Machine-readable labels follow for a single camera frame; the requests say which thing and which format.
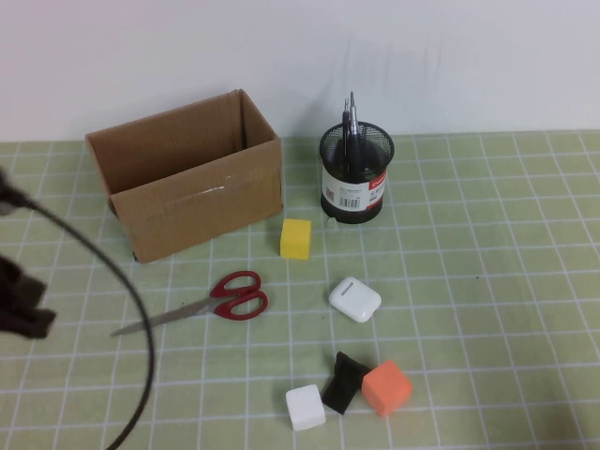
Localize orange foam cube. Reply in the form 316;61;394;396
360;359;413;418

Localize green checked tablecloth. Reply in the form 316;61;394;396
0;130;600;450

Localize black irregular block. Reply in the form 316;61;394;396
321;350;374;415

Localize thin black pen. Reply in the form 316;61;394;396
343;97;353;173

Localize yellow foam cube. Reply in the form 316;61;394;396
279;217;313;259

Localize black mesh pen holder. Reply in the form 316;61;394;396
319;121;395;226

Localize black-handled screwdriver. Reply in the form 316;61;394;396
348;91;376;182

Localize white earbuds case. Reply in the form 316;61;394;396
327;276;383;323

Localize black left camera cable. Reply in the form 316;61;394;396
18;194;156;450

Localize brown cardboard box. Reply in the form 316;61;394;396
84;88;285;264

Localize white foam cube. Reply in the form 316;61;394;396
285;383;327;431

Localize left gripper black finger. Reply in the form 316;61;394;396
0;255;49;325
0;307;57;342

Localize red-handled scissors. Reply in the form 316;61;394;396
110;270;270;338

